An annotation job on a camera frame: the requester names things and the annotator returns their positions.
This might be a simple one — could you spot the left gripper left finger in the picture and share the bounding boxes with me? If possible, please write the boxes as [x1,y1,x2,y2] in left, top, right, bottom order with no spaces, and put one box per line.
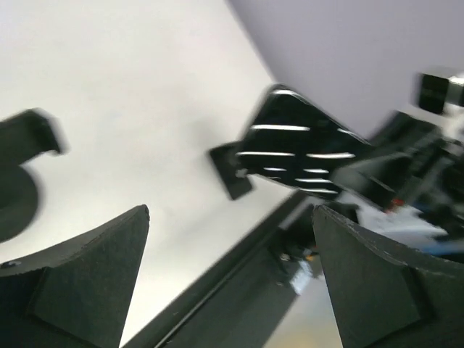
[1,205,149,348]

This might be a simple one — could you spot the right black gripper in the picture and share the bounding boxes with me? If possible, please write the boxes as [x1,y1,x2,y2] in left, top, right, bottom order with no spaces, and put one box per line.
[333,111,463,236]

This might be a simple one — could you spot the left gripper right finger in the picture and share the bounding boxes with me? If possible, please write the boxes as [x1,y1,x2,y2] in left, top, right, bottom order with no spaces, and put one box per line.
[312,205,463,347]

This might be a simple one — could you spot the black phone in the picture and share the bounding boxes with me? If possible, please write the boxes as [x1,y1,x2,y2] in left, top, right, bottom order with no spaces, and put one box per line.
[236,84,370,200]

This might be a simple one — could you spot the black round base phone stand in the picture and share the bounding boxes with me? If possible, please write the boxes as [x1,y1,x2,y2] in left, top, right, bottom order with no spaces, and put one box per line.
[1,108,66,242]

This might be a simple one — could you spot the black folding phone stand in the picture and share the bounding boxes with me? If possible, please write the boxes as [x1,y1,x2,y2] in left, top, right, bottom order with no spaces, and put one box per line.
[208,141,254,200]

